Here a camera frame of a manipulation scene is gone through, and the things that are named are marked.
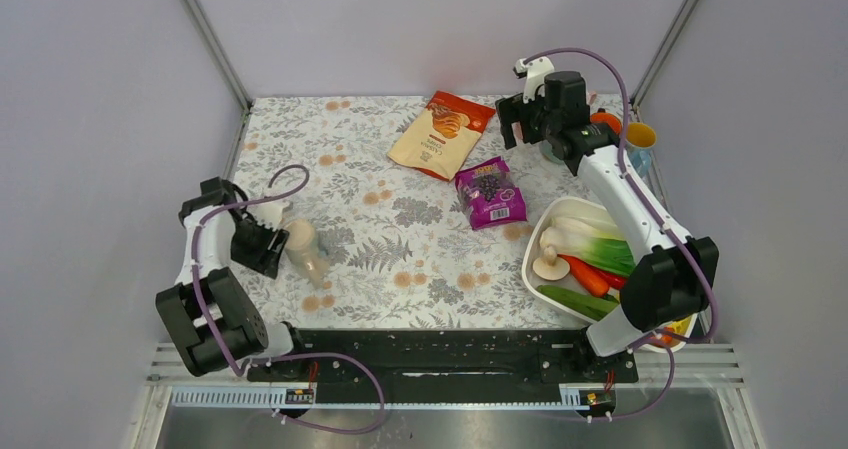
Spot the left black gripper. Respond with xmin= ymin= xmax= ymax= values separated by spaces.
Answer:
xmin=230 ymin=214 xmax=289 ymax=278

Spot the cream beige mug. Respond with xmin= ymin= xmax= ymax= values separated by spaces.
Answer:
xmin=284 ymin=219 xmax=330 ymax=289

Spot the orange mug black handle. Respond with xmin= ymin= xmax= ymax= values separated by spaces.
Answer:
xmin=590 ymin=110 xmax=622 ymax=134

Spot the blue mug yellow inside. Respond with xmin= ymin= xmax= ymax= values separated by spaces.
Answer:
xmin=626 ymin=122 xmax=657 ymax=178

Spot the green round mug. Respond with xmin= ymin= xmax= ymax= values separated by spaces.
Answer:
xmin=538 ymin=141 xmax=564 ymax=165

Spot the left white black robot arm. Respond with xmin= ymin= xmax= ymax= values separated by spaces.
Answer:
xmin=155 ymin=177 xmax=311 ymax=380

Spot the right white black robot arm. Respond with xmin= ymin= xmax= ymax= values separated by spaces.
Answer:
xmin=496 ymin=63 xmax=718 ymax=381

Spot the orange cassava chips bag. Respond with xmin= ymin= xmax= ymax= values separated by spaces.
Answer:
xmin=388 ymin=91 xmax=495 ymax=181

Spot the purple snack bag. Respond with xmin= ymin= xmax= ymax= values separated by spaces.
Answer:
xmin=454 ymin=157 xmax=527 ymax=230

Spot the floral table cloth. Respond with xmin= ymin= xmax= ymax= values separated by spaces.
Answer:
xmin=233 ymin=96 xmax=593 ymax=329

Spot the toy bok choy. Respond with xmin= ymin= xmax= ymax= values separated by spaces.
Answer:
xmin=539 ymin=216 xmax=636 ymax=277

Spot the toy mushroom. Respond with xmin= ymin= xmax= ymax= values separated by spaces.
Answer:
xmin=532 ymin=246 xmax=571 ymax=281

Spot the toy carrot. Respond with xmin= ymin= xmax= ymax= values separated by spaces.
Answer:
xmin=559 ymin=254 xmax=610 ymax=298

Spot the toy red chili pepper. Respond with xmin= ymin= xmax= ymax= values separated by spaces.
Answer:
xmin=592 ymin=266 xmax=628 ymax=290

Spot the toy cucumber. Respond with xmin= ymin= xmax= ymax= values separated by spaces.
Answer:
xmin=537 ymin=285 xmax=619 ymax=321

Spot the white oval vegetable basin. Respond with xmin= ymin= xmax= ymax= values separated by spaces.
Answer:
xmin=521 ymin=197 xmax=700 ymax=355

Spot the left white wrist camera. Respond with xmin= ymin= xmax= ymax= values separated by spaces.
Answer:
xmin=248 ymin=200 xmax=292 ymax=231

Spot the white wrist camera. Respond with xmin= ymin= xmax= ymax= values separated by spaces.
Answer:
xmin=513 ymin=56 xmax=555 ymax=104
xmin=248 ymin=200 xmax=292 ymax=231

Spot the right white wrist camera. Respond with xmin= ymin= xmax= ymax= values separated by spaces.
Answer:
xmin=513 ymin=56 xmax=555 ymax=104

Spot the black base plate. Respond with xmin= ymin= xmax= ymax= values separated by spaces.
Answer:
xmin=247 ymin=329 xmax=639 ymax=407

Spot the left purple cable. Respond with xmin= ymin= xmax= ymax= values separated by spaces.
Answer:
xmin=190 ymin=164 xmax=387 ymax=435

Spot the purple cable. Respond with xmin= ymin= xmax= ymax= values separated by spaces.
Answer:
xmin=523 ymin=47 xmax=720 ymax=425
xmin=190 ymin=164 xmax=387 ymax=435

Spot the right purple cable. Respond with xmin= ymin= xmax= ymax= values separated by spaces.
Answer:
xmin=523 ymin=47 xmax=720 ymax=425

